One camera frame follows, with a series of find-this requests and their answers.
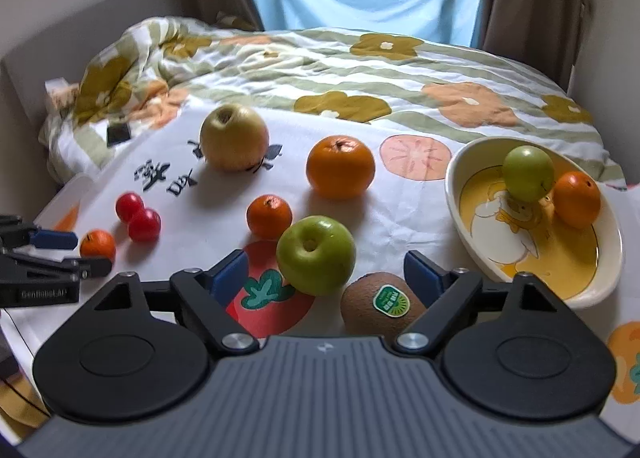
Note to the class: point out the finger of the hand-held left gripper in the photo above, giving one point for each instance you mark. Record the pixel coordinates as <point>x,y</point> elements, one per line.
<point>95,267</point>
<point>52,239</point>

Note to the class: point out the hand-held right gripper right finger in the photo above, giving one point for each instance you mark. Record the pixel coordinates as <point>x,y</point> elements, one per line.
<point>420,279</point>

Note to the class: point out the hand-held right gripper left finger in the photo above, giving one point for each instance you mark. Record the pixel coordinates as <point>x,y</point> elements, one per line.
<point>230,276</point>

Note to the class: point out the small tangerine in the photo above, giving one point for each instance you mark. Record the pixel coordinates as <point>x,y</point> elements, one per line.
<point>98,244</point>
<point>577,200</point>
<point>269,218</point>

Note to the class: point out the brown kiwi with green sticker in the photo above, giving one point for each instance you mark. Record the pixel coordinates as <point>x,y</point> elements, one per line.
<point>362,308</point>

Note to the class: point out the red cherry tomato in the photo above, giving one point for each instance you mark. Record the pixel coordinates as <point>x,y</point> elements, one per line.
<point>145,225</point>
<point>129,205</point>

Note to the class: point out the cream bowl with duck print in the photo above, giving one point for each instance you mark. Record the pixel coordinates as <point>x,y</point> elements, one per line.
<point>495,243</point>

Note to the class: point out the large green apple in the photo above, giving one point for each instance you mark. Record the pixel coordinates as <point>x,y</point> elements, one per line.
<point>315,258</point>

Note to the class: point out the large orange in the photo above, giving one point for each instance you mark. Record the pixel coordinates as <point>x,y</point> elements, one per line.
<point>340,168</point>

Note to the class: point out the yellow apple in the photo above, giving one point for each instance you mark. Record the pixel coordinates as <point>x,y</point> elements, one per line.
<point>232,138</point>

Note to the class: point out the small green apple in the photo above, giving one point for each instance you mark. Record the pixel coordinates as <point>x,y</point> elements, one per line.
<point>527,173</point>

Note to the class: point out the white fruit-printed cloth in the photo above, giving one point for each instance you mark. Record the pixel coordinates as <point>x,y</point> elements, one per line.
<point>390,223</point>

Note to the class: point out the small black card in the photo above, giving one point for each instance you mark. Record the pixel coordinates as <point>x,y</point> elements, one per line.
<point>118,134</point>

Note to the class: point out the beige headboard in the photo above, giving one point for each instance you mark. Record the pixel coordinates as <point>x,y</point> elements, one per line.
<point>75,28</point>

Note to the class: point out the floral striped blanket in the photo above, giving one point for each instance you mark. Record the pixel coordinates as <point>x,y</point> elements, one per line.
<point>350,68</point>

